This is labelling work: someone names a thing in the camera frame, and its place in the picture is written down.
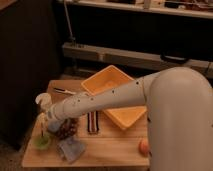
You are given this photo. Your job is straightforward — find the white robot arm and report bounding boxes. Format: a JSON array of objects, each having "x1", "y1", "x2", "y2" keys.
[{"x1": 44, "y1": 67, "x2": 213, "y2": 171}]

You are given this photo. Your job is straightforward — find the white paper cup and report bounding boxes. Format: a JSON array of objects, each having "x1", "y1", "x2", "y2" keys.
[{"x1": 35, "y1": 93, "x2": 52, "y2": 110}]

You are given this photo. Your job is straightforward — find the green plastic cup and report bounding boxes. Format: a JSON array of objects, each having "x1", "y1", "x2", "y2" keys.
[{"x1": 34, "y1": 134, "x2": 51, "y2": 150}]

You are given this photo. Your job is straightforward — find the blue sponge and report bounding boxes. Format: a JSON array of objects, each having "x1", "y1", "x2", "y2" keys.
[{"x1": 47, "y1": 120, "x2": 63, "y2": 133}]

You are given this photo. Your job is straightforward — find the bunch of dark grapes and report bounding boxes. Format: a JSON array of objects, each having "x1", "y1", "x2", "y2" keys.
[{"x1": 56, "y1": 118, "x2": 78, "y2": 140}]

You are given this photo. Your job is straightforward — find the blue folded cloth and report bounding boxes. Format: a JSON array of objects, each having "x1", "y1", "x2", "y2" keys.
[{"x1": 57, "y1": 137, "x2": 86, "y2": 163}]

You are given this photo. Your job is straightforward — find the striped brown fabric strip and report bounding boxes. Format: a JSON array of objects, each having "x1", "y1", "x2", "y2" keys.
[{"x1": 87, "y1": 111, "x2": 99, "y2": 134}]

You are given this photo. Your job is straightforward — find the grey metal pole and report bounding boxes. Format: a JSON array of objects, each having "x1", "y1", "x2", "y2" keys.
[{"x1": 63, "y1": 0, "x2": 76, "y2": 45}]

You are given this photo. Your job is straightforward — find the yellow plastic bin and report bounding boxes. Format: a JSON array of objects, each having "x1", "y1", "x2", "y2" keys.
[{"x1": 81, "y1": 65, "x2": 147, "y2": 130}]

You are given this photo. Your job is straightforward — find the orange peach fruit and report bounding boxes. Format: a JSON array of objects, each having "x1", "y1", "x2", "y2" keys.
[{"x1": 139, "y1": 139, "x2": 149, "y2": 156}]

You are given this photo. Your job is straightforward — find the wooden shelf with clutter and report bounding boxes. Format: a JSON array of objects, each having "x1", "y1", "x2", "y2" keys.
[{"x1": 56, "y1": 0, "x2": 213, "y2": 19}]

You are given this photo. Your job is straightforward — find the grey metal rail beam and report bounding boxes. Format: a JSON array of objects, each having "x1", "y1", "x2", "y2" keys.
[{"x1": 62, "y1": 42, "x2": 213, "y2": 79}]

